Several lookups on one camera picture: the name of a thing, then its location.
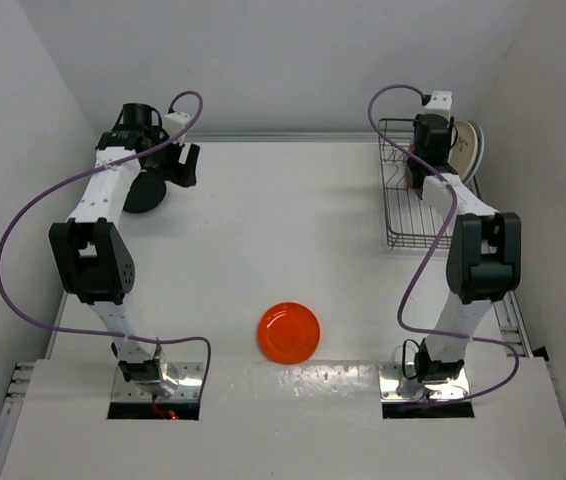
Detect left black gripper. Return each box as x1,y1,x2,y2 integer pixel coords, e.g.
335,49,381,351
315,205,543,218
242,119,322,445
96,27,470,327
143,128,198,187

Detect beige blue branch plate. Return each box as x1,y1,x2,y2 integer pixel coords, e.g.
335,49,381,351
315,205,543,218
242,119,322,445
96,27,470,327
449,120,477,182

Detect small black plate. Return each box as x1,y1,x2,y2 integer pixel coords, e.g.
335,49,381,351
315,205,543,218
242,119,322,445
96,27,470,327
123,172,167,214

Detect white watermelon pattern plate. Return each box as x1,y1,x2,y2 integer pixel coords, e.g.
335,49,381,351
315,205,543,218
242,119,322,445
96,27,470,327
466,121,485,183

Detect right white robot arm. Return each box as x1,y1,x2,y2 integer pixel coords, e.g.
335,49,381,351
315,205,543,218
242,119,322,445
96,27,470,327
407,113,522,383

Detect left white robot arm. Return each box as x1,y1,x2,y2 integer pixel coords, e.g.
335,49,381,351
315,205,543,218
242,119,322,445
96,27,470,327
49,103,200,398

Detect small orange plate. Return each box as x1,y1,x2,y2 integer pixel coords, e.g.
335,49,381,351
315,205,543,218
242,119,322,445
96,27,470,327
256,302,321,365

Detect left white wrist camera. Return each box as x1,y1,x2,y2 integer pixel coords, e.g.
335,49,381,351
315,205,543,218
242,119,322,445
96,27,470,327
162,111,192,137

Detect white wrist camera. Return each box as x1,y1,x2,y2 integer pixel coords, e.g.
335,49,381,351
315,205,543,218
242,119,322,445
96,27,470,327
422,91,453,121
162,111,192,137

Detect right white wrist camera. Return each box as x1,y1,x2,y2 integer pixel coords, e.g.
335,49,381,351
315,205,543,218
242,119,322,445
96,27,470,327
422,91,453,121

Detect wire dish rack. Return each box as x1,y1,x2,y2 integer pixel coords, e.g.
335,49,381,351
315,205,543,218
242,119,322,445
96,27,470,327
378,139,480,251

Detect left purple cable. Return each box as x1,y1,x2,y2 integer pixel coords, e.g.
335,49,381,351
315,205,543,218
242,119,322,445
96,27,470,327
0,90,213,401

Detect purple cable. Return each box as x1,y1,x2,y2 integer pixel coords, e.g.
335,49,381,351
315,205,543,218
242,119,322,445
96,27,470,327
0,90,213,401
367,85,521,412

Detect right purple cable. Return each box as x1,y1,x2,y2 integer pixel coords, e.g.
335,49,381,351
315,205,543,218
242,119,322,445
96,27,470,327
367,85,521,412

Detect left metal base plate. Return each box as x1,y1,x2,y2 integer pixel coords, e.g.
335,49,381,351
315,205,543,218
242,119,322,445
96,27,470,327
110,362,204,403

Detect metal base plate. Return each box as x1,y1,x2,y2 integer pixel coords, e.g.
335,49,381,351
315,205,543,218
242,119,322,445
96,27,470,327
110,362,204,403
378,361,470,404

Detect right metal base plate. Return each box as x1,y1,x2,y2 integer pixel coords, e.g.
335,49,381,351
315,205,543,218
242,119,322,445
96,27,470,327
378,361,470,404

